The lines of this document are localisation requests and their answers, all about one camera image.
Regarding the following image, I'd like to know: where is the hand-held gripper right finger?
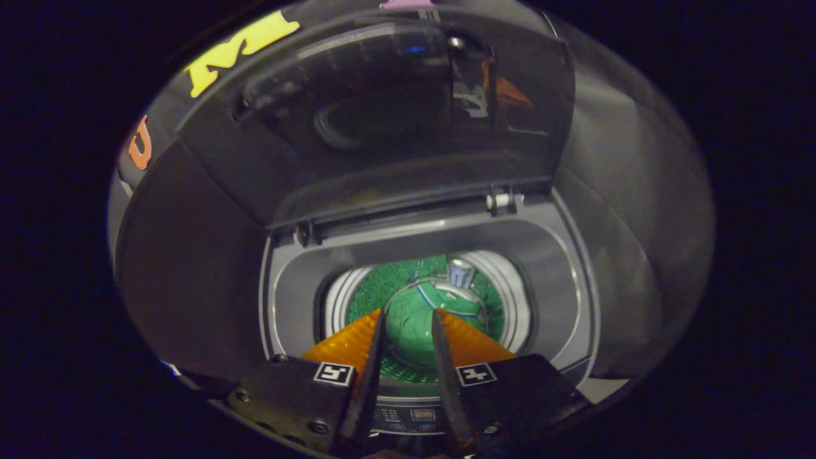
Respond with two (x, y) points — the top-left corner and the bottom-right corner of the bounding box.
(432, 309), (594, 456)

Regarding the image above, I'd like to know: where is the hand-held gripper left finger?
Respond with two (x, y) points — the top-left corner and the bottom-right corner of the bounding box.
(228, 309), (388, 456)

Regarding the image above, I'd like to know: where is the green polo shirt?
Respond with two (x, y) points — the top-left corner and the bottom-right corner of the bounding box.
(347, 255), (506, 383)

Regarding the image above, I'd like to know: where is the dark washing machine lid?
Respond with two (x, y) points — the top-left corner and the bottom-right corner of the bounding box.
(175, 11), (576, 230)

